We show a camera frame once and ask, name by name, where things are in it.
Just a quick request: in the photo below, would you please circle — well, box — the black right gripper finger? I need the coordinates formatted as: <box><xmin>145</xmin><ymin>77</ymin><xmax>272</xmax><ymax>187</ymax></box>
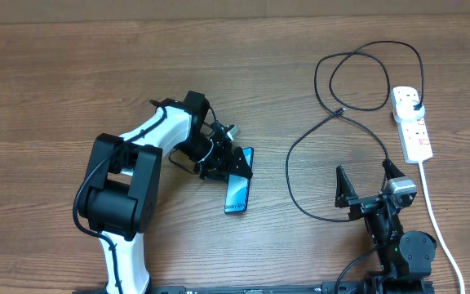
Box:
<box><xmin>382</xmin><ymin>158</ymin><xmax>405</xmax><ymax>180</ymax></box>
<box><xmin>335</xmin><ymin>166</ymin><xmax>358</xmax><ymax>208</ymax></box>

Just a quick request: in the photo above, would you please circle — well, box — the white charger plug adapter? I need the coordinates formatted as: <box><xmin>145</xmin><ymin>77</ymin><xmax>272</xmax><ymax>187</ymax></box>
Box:
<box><xmin>393</xmin><ymin>101</ymin><xmax>425</xmax><ymax>123</ymax></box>

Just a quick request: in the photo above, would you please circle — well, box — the white power strip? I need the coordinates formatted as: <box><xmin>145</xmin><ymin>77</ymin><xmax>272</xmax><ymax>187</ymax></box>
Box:
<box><xmin>390</xmin><ymin>86</ymin><xmax>432</xmax><ymax>164</ymax></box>

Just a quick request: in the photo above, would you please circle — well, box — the blue Samsung Galaxy smartphone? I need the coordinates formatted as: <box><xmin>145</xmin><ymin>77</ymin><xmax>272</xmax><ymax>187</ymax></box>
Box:
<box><xmin>224</xmin><ymin>147</ymin><xmax>255</xmax><ymax>214</ymax></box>

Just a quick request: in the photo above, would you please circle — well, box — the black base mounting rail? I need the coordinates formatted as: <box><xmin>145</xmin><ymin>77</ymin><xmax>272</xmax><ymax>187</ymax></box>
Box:
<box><xmin>71</xmin><ymin>279</ymin><xmax>436</xmax><ymax>294</ymax></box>

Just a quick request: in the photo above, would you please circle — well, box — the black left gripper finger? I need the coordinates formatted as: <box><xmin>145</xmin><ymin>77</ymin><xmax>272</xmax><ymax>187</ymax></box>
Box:
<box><xmin>199</xmin><ymin>169</ymin><xmax>229</xmax><ymax>182</ymax></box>
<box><xmin>227</xmin><ymin>147</ymin><xmax>253</xmax><ymax>180</ymax></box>

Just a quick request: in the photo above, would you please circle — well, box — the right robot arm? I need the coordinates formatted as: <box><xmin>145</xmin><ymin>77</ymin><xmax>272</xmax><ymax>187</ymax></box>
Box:
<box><xmin>332</xmin><ymin>159</ymin><xmax>437</xmax><ymax>293</ymax></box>

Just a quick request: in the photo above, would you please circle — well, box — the white power strip cord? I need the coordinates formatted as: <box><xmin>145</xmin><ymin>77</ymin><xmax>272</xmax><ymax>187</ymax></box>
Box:
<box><xmin>417</xmin><ymin>161</ymin><xmax>467</xmax><ymax>294</ymax></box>

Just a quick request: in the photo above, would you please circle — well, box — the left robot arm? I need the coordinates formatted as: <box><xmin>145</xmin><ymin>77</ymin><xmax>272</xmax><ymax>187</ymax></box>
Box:
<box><xmin>72</xmin><ymin>91</ymin><xmax>255</xmax><ymax>293</ymax></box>

